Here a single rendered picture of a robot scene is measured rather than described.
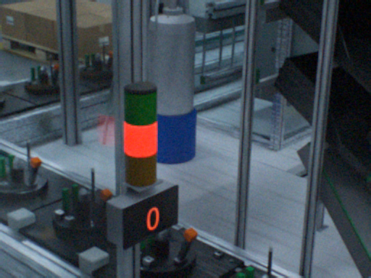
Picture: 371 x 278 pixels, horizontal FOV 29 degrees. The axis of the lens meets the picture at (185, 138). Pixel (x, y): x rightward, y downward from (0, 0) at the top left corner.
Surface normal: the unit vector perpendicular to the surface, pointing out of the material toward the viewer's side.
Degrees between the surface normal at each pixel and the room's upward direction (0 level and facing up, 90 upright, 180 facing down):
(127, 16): 90
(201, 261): 0
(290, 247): 0
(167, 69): 90
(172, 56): 90
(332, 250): 0
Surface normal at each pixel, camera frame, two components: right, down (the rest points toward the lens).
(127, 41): 0.73, 0.26
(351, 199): 0.44, -0.44
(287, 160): 0.02, -0.93
